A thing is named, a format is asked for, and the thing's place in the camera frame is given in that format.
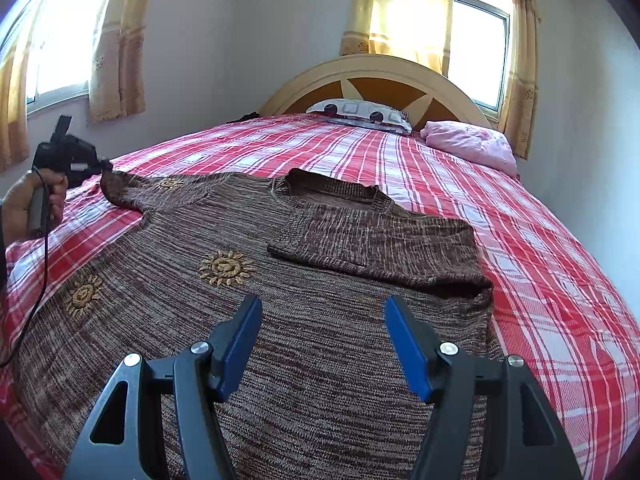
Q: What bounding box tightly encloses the grey patterned pillow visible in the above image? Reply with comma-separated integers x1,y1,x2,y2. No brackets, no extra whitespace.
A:
306,98,413,135

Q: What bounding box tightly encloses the red plaid bed sheet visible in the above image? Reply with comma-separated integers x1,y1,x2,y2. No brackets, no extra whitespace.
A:
0,112,640,480

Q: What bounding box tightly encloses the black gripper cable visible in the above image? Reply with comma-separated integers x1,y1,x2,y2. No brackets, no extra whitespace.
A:
0,175,56,367

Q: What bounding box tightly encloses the brown knitted sweater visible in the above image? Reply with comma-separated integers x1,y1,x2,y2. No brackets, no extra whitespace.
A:
15,167,501,480

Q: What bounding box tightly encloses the pink pillow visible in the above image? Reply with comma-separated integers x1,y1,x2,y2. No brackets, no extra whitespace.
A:
419,120,518,176

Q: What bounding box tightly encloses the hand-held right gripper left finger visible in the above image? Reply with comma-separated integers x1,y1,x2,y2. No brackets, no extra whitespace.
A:
62,294,263,480

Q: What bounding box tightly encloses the yellow curtain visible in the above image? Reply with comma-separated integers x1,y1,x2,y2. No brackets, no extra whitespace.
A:
0,45,31,171
497,0,542,161
340,0,453,76
87,0,161,123

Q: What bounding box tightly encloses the person's left hand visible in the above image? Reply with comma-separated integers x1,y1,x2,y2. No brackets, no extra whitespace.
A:
0,167,68,248

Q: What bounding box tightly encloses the window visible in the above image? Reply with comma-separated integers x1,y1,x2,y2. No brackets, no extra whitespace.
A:
450,0,512,113
25,0,116,116

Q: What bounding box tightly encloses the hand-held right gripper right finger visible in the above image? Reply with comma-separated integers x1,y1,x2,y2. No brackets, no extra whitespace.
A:
384,294,583,480

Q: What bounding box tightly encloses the cream wooden headboard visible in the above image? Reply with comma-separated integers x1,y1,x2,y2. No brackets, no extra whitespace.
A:
260,55,493,131

